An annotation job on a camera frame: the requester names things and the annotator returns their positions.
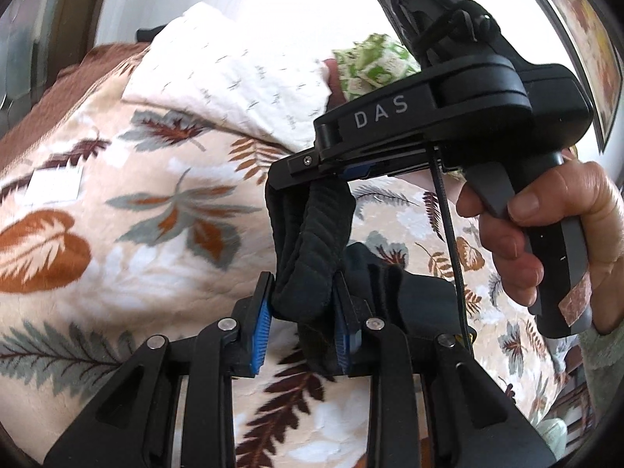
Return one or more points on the green white patterned quilt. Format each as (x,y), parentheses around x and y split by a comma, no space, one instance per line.
(375,63)

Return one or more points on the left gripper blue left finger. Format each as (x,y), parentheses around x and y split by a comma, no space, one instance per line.
(248,352)

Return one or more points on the white pillow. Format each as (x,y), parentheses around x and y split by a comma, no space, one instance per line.
(262,86)

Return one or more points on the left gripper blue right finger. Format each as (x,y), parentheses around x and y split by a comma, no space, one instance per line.
(351,314)

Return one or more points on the right forearm grey-green sleeve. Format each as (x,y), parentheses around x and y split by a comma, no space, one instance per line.
(603,363)

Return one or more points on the black pants with yellow patch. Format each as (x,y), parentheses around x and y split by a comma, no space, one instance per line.
(311,226)

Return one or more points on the beige leaf pattern blanket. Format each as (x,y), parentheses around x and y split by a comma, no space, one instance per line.
(126,221)

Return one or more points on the person's right hand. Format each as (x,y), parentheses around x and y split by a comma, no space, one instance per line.
(572,189)

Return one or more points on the framed wall picture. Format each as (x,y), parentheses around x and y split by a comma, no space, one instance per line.
(599,63)

